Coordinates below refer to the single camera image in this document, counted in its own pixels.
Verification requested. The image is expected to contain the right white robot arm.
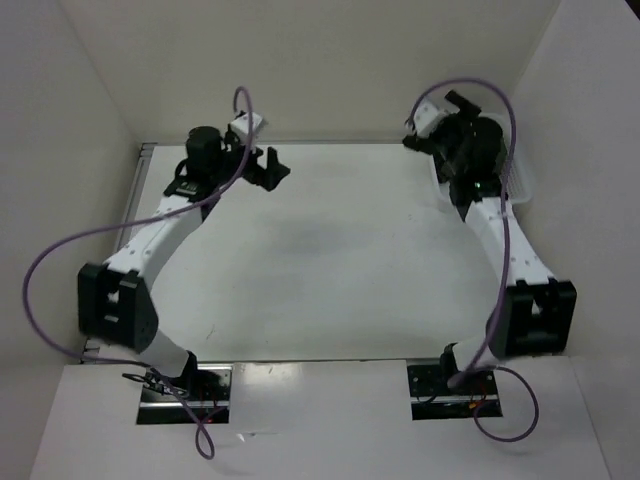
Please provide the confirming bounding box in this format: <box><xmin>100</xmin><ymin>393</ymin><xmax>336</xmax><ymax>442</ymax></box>
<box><xmin>403</xmin><ymin>90</ymin><xmax>577</xmax><ymax>393</ymax></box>

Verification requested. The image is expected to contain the aluminium table edge rail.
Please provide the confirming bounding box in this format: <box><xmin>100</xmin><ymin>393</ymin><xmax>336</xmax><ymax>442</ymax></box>
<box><xmin>83</xmin><ymin>142</ymin><xmax>157</xmax><ymax>356</ymax></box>

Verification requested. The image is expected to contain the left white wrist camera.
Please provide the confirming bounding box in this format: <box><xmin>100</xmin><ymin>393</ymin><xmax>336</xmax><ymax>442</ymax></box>
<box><xmin>229</xmin><ymin>113</ymin><xmax>268</xmax><ymax>142</ymax></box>

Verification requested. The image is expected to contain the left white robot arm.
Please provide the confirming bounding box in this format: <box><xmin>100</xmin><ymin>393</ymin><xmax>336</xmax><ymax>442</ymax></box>
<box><xmin>77</xmin><ymin>115</ymin><xmax>291</xmax><ymax>400</ymax></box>

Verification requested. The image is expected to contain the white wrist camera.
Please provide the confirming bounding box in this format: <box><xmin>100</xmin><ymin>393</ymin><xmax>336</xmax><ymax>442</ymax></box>
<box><xmin>229</xmin><ymin>113</ymin><xmax>268</xmax><ymax>142</ymax></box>
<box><xmin>406</xmin><ymin>98</ymin><xmax>450</xmax><ymax>138</ymax></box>

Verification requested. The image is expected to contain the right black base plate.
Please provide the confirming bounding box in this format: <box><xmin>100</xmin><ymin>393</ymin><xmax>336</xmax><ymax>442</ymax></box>
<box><xmin>407</xmin><ymin>361</ymin><xmax>503</xmax><ymax>421</ymax></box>

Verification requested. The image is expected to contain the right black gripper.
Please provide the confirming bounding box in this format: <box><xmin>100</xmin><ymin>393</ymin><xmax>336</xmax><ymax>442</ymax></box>
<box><xmin>403</xmin><ymin>91</ymin><xmax>482</xmax><ymax>176</ymax></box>

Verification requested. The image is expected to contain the white plastic basket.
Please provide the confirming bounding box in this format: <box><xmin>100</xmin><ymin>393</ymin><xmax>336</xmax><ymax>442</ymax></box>
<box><xmin>429</xmin><ymin>112</ymin><xmax>534</xmax><ymax>212</ymax></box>

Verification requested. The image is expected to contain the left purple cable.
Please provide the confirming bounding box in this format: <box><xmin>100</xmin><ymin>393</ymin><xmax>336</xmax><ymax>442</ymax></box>
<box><xmin>22</xmin><ymin>86</ymin><xmax>256</xmax><ymax>460</ymax></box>

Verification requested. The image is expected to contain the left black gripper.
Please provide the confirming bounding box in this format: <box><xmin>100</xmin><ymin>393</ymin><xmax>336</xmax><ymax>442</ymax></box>
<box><xmin>212</xmin><ymin>133</ymin><xmax>289</xmax><ymax>193</ymax></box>

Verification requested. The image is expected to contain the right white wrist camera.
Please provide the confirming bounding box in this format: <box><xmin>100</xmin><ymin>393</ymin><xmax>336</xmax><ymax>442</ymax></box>
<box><xmin>406</xmin><ymin>98</ymin><xmax>450</xmax><ymax>138</ymax></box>

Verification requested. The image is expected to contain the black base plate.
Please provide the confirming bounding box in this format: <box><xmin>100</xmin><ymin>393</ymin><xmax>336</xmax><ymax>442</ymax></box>
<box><xmin>123</xmin><ymin>366</ymin><xmax>232</xmax><ymax>425</ymax></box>
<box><xmin>407</xmin><ymin>361</ymin><xmax>503</xmax><ymax>421</ymax></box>

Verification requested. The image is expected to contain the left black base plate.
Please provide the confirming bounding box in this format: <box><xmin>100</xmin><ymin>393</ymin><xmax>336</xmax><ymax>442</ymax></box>
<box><xmin>123</xmin><ymin>366</ymin><xmax>232</xmax><ymax>425</ymax></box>

